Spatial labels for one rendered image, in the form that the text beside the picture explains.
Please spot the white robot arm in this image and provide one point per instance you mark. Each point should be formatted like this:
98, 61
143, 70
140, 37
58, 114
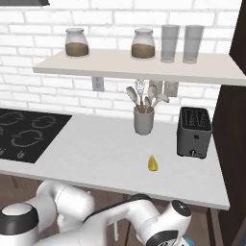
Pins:
73, 205

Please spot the grey utensil pot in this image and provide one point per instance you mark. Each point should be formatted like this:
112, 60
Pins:
143, 123

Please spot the small wooden spoon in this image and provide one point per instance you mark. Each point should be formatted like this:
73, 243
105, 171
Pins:
147, 104

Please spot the metal whisk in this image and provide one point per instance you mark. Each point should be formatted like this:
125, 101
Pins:
139, 86

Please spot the wooden spatula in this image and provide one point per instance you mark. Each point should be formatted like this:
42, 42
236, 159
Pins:
161, 98

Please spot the yellow lemon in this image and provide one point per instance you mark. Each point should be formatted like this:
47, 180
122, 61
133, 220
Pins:
152, 164

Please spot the grey toaster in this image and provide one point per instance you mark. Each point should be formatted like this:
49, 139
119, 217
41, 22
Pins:
193, 134

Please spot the glass jar with brown contents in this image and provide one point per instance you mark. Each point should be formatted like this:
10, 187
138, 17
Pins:
143, 44
76, 43

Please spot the clear drinking glass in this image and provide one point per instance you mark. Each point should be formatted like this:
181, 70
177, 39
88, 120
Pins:
169, 43
192, 44

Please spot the black hob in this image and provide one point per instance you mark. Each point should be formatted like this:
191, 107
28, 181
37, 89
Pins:
25, 133

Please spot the dark tall cabinet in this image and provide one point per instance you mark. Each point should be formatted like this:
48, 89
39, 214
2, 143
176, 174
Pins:
232, 144

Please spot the brown cabinet front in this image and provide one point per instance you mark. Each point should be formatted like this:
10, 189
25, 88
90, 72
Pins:
198, 224

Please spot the dark range hood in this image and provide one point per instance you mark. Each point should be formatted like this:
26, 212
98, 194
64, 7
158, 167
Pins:
22, 2

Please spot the white wall outlet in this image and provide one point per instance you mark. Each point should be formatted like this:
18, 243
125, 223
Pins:
171, 89
98, 84
157, 86

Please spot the white wall shelf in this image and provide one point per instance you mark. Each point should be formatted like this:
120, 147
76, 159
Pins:
128, 65

